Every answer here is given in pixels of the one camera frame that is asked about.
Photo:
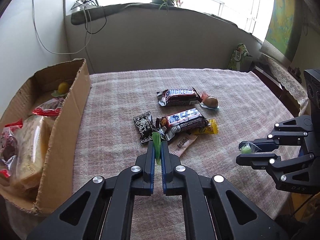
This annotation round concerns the black camera box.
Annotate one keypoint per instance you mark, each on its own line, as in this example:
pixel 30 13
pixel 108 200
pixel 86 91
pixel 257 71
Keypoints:
pixel 313 86

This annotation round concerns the brown egg snack packet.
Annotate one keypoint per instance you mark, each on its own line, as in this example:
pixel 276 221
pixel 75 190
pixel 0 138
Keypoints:
pixel 209 102

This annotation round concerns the pink beige snack sachet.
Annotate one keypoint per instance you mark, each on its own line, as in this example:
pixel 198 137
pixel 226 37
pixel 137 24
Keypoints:
pixel 181 142

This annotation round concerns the brown Snickers bar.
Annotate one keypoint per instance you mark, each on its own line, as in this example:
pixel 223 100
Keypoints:
pixel 178 97

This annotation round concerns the yellow round candy in box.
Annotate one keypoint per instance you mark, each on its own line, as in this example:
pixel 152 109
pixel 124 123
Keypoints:
pixel 62 90

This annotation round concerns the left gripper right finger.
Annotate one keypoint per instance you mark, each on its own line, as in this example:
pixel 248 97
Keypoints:
pixel 213 207

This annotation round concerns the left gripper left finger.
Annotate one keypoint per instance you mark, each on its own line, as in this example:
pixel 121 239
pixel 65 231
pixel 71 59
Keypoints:
pixel 103 207

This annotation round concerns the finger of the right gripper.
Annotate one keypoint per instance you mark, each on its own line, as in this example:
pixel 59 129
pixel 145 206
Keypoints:
pixel 257 161
pixel 266 145

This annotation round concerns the lace covered side furniture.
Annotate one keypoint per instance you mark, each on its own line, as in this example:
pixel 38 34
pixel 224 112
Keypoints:
pixel 278 64

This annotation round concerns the red sealed dried fruit bag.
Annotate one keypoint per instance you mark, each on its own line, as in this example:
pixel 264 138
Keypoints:
pixel 50 108

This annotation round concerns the small green round candy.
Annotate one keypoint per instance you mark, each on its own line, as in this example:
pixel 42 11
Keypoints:
pixel 247 147

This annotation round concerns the green snack bag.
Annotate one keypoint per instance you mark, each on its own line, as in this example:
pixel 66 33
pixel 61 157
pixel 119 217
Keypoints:
pixel 241 59

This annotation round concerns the green landscape wall picture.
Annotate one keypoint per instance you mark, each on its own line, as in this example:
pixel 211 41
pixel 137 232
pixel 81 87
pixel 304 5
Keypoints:
pixel 284 31

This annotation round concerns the pink checkered table cloth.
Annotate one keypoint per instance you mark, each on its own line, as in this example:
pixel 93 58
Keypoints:
pixel 108 140

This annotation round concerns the brown cardboard box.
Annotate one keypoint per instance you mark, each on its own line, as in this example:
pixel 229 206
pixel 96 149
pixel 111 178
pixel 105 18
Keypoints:
pixel 56 179

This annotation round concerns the wrapped bread cake package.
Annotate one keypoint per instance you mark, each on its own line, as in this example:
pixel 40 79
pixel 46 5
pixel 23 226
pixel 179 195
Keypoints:
pixel 33 141

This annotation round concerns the black patterned snack packet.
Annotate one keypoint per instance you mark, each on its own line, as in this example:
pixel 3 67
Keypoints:
pixel 145 126

